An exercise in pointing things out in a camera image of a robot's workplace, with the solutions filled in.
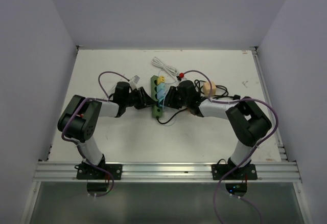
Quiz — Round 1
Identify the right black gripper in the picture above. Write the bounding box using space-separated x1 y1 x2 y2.
161 86 190 109

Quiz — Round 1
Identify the light blue plug adapter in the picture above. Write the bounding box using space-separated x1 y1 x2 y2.
157 89 167 100

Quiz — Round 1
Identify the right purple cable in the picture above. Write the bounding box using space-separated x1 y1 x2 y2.
183 69 279 224

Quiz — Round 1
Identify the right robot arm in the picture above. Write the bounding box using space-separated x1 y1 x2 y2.
160 80 272 180

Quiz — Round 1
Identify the white bundled cable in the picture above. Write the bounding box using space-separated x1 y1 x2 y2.
152 56 179 75

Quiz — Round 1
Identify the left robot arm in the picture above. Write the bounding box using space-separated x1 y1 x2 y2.
57 82 156 180

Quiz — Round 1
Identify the thin light blue cable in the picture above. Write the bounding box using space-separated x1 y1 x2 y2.
155 66 181 127

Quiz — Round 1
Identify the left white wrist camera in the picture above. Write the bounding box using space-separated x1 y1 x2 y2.
128 75 140 90

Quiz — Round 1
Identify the yellow plug adapter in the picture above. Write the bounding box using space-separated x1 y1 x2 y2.
156 76 166 85

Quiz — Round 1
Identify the black power cord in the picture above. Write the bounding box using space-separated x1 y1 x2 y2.
157 79 242 124

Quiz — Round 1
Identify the beige cube plug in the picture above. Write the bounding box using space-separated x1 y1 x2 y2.
202 81 217 97

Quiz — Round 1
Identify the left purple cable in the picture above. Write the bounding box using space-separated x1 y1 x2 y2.
62 71 131 198

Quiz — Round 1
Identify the aluminium frame rail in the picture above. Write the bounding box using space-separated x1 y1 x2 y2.
33 161 301 183

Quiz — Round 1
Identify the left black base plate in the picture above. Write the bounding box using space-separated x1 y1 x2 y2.
74 163 123 180

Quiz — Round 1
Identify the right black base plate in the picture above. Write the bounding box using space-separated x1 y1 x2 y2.
211 164 258 181

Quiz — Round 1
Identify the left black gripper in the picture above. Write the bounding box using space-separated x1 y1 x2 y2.
123 87 155 110

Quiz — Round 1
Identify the green power strip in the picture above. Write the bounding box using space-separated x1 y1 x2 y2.
150 75 163 119

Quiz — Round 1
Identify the purple cable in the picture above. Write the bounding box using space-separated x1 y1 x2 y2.
183 69 279 224
62 71 131 198

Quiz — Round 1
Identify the teal plug adapter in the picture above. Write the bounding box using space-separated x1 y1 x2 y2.
156 83 166 93
159 97 166 108

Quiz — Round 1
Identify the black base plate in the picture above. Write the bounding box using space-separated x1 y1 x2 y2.
74 163 123 180
211 164 258 181

